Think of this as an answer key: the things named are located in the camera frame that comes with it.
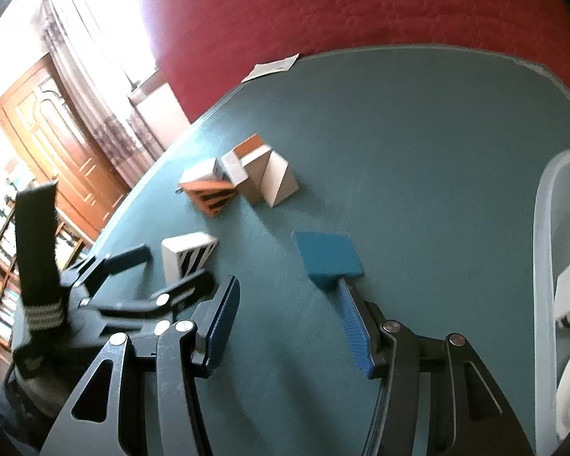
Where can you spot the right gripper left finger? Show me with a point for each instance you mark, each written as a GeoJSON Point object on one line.
{"type": "Point", "coordinates": [214, 319]}

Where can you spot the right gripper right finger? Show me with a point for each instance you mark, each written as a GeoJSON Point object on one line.
{"type": "Point", "coordinates": [361, 330]}

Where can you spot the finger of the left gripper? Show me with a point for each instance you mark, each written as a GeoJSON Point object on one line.
{"type": "Point", "coordinates": [174, 298]}
{"type": "Point", "coordinates": [96, 273]}

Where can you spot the white zebra striped block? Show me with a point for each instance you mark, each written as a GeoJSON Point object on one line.
{"type": "Point", "coordinates": [185, 254]}

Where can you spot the blue wedge block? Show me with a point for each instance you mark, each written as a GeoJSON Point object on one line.
{"type": "Point", "coordinates": [327, 258]}

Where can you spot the orange black striped wedge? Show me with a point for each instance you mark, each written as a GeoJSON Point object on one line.
{"type": "Point", "coordinates": [209, 196]}

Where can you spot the white charger plug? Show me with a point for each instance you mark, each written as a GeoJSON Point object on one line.
{"type": "Point", "coordinates": [207, 170]}

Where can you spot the orange top wooden block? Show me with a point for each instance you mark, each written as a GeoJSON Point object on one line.
{"type": "Point", "coordinates": [245, 165]}

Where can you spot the bookshelf with books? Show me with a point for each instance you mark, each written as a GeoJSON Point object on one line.
{"type": "Point", "coordinates": [71, 247]}

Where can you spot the patterned curtain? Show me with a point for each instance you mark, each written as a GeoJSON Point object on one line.
{"type": "Point", "coordinates": [99, 91]}

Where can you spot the brown wooden door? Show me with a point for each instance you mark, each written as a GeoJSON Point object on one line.
{"type": "Point", "coordinates": [40, 121]}

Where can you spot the green table mat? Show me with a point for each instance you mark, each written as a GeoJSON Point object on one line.
{"type": "Point", "coordinates": [429, 160]}

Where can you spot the white paper packet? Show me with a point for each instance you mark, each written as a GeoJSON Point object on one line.
{"type": "Point", "coordinates": [264, 69]}

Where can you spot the window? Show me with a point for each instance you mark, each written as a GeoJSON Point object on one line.
{"type": "Point", "coordinates": [120, 29]}

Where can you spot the red quilted mattress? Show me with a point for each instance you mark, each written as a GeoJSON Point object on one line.
{"type": "Point", "coordinates": [205, 47]}

